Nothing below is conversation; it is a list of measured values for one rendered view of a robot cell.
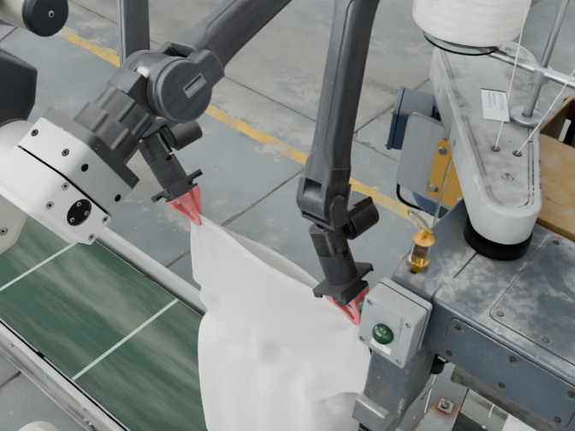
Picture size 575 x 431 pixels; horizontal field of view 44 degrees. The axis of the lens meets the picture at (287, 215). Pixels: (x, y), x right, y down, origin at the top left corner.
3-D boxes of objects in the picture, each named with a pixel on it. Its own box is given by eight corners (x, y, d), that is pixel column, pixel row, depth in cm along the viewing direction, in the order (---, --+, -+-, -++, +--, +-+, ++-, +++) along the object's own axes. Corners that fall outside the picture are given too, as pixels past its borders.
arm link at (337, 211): (293, 188, 118) (329, 203, 112) (341, 158, 124) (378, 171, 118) (305, 245, 124) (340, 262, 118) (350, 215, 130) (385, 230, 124)
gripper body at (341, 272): (376, 272, 125) (364, 235, 122) (342, 304, 118) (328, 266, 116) (347, 268, 129) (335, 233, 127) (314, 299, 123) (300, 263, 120)
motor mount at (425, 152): (390, 185, 136) (405, 115, 126) (408, 170, 140) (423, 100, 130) (526, 255, 124) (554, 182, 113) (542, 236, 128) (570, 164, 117)
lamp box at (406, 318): (356, 339, 96) (364, 294, 90) (374, 320, 99) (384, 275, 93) (403, 369, 93) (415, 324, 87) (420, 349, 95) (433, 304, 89)
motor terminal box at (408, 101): (380, 161, 136) (390, 110, 128) (388, 132, 143) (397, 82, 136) (423, 169, 135) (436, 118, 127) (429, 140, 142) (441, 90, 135)
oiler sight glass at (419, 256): (405, 259, 93) (410, 239, 90) (415, 249, 94) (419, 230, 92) (421, 268, 91) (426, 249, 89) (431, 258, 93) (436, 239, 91)
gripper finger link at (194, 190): (218, 215, 143) (193, 175, 141) (192, 233, 138) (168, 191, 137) (201, 221, 148) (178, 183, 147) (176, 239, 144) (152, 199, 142)
